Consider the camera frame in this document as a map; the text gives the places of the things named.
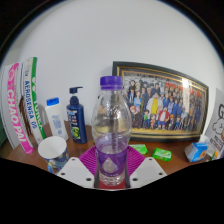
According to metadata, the clear purple-capped water bottle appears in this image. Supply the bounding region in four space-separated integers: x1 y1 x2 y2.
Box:
91 75 133 188

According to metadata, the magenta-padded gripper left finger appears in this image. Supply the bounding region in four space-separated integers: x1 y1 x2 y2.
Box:
56 145 100 190

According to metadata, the white bottle with blue cap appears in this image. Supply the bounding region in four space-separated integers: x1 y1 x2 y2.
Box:
44 96 70 142

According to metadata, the framed group picture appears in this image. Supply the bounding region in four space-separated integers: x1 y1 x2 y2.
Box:
111 60 210 143

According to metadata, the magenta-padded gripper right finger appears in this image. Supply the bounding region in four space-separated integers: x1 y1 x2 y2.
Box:
123 145 168 189

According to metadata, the printed paper cup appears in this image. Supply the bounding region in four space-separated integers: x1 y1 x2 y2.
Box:
37 135 70 175

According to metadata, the pink shuttlecock tube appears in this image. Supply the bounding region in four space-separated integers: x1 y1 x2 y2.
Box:
1 62 35 155

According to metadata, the dark wooden chair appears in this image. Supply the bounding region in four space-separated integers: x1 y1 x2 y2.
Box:
18 95 28 136

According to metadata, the white green shuttlecock tube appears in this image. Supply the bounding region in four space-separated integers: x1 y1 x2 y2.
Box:
21 56 48 145

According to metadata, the white paper gift bag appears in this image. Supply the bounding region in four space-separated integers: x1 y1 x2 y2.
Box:
203 87 224 159

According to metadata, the dark blue pump bottle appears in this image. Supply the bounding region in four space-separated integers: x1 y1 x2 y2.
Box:
65 86 88 145

